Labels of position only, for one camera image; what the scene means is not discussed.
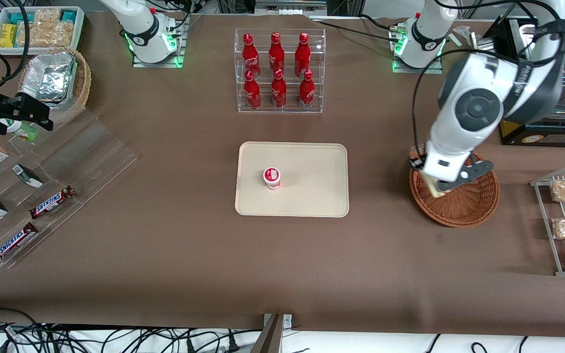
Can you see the clear acrylic bottle rack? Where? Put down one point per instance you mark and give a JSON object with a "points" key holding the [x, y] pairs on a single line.
{"points": [[287, 110]]}

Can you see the clear acrylic display stand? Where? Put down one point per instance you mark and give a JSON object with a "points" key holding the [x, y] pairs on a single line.
{"points": [[91, 157]]}

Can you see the brown table cover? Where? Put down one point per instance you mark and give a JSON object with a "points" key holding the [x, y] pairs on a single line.
{"points": [[165, 274]]}

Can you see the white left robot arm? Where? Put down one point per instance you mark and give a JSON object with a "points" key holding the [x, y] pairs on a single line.
{"points": [[478, 98]]}

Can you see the yellow snack pack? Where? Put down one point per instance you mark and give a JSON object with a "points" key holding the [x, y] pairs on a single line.
{"points": [[8, 35]]}

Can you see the red cola bottle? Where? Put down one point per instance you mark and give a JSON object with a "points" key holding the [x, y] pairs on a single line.
{"points": [[276, 51], [302, 51], [252, 93], [250, 54], [306, 93], [278, 93]]}

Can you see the beige plastic tray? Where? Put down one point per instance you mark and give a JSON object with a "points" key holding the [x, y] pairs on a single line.
{"points": [[312, 196]]}

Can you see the stacked aluminium foil trays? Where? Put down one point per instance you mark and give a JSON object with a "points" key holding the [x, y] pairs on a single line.
{"points": [[47, 78]]}

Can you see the green white small bottle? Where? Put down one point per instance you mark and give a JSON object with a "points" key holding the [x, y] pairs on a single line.
{"points": [[22, 130]]}

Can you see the tan wicker basket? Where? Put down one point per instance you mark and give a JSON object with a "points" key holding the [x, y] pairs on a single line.
{"points": [[84, 83]]}

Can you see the steel pan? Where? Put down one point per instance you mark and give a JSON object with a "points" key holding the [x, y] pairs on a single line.
{"points": [[528, 33]]}

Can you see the triangle sandwich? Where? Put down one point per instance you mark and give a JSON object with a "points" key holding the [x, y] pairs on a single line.
{"points": [[435, 190]]}

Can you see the brown wicker basket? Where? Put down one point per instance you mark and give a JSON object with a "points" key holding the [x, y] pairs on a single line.
{"points": [[464, 211]]}

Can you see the red white yogurt cup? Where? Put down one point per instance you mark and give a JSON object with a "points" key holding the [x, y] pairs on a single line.
{"points": [[272, 177]]}

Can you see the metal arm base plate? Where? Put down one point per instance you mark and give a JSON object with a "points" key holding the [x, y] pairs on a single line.
{"points": [[179, 54], [434, 67]]}

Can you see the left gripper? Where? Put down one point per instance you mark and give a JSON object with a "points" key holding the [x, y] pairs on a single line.
{"points": [[417, 164]]}

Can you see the snickers chocolate bar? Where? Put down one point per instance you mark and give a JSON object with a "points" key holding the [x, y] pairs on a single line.
{"points": [[13, 242], [52, 202]]}

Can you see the clear bags of crackers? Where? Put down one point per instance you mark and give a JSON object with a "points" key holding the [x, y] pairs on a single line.
{"points": [[49, 32]]}

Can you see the metal bracket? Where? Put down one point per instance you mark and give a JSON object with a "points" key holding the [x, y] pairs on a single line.
{"points": [[275, 333]]}

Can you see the white plastic bin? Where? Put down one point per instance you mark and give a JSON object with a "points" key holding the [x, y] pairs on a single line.
{"points": [[79, 34]]}

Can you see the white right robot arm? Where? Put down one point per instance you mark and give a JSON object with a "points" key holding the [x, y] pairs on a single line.
{"points": [[140, 24]]}

